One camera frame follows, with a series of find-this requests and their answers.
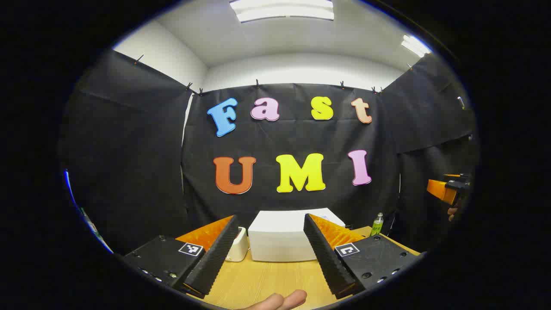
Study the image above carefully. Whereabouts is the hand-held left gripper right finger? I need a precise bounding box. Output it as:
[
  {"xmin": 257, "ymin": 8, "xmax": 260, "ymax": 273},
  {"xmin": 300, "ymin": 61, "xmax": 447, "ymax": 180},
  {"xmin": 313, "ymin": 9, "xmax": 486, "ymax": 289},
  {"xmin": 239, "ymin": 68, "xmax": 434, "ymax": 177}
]
[{"xmin": 303, "ymin": 213, "xmax": 424, "ymax": 300}]

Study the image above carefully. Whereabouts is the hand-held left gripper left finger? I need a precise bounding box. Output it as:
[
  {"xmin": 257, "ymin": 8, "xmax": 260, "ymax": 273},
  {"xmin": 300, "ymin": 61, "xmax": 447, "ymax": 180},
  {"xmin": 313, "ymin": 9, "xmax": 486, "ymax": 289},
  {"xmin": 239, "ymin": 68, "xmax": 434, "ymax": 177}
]
[{"xmin": 123, "ymin": 214, "xmax": 240, "ymax": 300}]

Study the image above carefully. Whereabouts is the white microwave oven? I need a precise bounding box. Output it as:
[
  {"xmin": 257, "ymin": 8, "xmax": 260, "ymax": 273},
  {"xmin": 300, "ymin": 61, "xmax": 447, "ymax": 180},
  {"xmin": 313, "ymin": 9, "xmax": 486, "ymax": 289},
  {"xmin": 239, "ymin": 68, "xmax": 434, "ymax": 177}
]
[{"xmin": 248, "ymin": 208, "xmax": 346, "ymax": 262}]

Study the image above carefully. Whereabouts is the white toaster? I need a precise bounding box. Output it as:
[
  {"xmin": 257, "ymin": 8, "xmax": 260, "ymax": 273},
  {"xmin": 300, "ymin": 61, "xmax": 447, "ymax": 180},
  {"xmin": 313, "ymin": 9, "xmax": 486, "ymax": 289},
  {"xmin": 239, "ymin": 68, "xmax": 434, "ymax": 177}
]
[{"xmin": 225, "ymin": 227, "xmax": 250, "ymax": 262}]

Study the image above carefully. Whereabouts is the black backdrop cloth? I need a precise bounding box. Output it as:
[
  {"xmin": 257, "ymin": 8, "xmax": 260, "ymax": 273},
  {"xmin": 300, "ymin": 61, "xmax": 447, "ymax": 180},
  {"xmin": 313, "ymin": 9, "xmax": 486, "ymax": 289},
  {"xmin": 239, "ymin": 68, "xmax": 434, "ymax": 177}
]
[{"xmin": 58, "ymin": 48, "xmax": 479, "ymax": 254}]

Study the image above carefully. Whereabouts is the small ceiling light panel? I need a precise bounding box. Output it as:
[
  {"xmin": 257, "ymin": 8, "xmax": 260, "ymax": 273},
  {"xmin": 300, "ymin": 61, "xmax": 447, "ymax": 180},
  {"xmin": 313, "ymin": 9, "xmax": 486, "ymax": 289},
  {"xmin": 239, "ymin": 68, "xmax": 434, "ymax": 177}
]
[{"xmin": 401, "ymin": 34, "xmax": 432, "ymax": 58}]

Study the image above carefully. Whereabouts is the row of black cloth clips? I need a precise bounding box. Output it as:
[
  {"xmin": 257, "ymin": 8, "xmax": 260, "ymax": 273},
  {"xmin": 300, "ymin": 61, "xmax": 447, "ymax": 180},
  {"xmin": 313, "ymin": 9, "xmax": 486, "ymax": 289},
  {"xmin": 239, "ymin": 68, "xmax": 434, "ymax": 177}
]
[{"xmin": 133, "ymin": 54, "xmax": 384, "ymax": 96}]

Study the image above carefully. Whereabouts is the large ceiling light panel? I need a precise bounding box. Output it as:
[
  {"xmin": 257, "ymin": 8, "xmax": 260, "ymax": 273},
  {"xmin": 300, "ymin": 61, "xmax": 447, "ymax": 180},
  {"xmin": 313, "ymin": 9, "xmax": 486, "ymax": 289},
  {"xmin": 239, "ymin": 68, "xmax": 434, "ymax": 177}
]
[{"xmin": 229, "ymin": 0, "xmax": 335, "ymax": 23}]

